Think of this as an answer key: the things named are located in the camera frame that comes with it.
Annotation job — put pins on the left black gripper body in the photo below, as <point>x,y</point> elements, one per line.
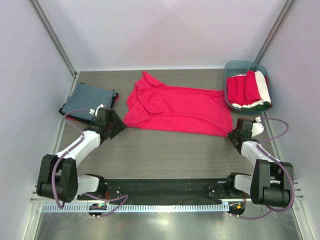
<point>107,126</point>

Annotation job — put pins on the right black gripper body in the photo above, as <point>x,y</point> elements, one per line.
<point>232,135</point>

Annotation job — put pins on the pink-red t shirt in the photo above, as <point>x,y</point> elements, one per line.
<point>153,105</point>

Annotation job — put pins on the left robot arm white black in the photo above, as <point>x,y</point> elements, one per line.
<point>58,175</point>

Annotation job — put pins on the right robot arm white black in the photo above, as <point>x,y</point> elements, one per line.
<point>271,184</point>

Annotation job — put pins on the folded grey-blue t shirt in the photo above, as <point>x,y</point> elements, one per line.
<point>85,97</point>

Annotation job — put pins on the green t shirt in basket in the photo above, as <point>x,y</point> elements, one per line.
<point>256,108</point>

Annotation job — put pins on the red t shirt in basket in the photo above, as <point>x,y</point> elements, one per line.
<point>242,89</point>

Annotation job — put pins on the white t shirt in basket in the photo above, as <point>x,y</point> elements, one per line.
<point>261,81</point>

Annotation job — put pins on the blue plastic basket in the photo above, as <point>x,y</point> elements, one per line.
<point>237,67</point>

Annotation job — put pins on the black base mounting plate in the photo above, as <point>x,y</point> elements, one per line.
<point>171,192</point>

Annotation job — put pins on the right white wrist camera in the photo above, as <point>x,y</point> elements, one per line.
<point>257,126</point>

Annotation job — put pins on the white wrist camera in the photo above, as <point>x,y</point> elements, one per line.
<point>257,126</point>
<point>95,111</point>

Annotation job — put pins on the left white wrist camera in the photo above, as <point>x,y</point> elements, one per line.
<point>95,111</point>

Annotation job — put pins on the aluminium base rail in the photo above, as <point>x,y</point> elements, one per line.
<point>39,199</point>

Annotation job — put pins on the white slotted cable duct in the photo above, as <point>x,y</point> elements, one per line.
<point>88,207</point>

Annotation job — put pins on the left aluminium frame post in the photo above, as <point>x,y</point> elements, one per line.
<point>52,35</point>

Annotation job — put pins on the aluminium frame post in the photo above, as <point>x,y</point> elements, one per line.
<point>280,19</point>
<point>52,35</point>

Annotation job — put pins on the right aluminium frame post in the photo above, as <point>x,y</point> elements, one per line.
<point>280,19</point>

